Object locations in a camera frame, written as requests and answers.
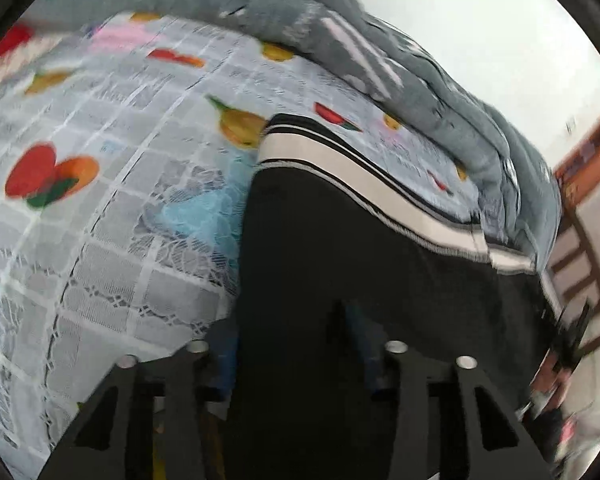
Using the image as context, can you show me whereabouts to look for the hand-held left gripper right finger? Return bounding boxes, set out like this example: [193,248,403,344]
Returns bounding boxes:
[330,300,556,480]

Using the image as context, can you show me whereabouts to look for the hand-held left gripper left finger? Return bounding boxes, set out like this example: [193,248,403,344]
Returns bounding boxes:
[37,317,241,480]

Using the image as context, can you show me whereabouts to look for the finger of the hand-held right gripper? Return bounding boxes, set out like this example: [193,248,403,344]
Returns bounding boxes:
[552,300,593,368]

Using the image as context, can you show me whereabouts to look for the black pants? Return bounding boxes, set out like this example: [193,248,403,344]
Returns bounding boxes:
[220,114,566,480]

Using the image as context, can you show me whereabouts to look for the wooden door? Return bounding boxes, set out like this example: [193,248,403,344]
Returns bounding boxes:
[552,100,600,206]

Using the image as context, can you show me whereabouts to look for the fruit-print checked bed sheet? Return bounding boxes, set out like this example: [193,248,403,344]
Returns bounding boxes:
[0,10,483,471]

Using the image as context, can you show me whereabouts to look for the grey floral quilt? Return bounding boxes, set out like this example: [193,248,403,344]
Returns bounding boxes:
[25,0,566,273]

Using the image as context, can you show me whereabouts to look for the red pillow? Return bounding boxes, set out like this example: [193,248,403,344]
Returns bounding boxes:
[0,24,35,73]

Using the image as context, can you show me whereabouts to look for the wooden slatted bed rail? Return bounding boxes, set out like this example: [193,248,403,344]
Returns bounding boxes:
[544,200,600,358]

